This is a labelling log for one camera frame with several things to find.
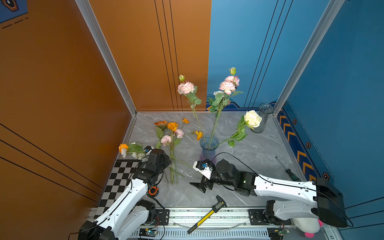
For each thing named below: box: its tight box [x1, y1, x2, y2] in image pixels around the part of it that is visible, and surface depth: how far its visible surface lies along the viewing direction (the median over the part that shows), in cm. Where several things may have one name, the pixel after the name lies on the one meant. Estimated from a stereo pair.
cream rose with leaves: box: [211, 109, 262, 150], surface depth 62 cm
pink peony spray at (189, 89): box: [177, 74, 208, 150], surface depth 74 cm
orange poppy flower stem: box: [180, 118, 203, 141], surface depth 114 cm
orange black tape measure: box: [148, 186, 160, 198], surface depth 81 cm
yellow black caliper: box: [187, 195, 228, 235], surface depth 77 cm
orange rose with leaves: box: [118, 143, 145, 154], surface depth 98 cm
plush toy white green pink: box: [292, 217, 324, 239], surface depth 68 cm
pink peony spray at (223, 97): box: [209, 67, 245, 149], surface depth 71 cm
